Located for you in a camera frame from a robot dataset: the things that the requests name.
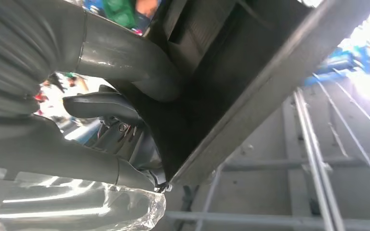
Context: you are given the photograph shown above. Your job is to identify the grey metal bar frame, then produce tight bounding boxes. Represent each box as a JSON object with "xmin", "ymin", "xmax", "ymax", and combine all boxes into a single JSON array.
[{"xmin": 164, "ymin": 73, "xmax": 370, "ymax": 231}]

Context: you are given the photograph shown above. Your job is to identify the person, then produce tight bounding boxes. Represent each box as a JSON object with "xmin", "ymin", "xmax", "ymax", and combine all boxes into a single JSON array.
[{"xmin": 133, "ymin": 0, "xmax": 160, "ymax": 33}]

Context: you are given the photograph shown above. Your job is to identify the green object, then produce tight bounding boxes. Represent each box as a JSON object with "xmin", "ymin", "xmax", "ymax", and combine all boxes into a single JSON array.
[{"xmin": 103, "ymin": 0, "xmax": 137, "ymax": 29}]

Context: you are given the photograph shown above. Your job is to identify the clear plastic film wrap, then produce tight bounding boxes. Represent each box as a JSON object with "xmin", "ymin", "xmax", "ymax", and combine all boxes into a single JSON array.
[{"xmin": 0, "ymin": 166, "xmax": 167, "ymax": 231}]

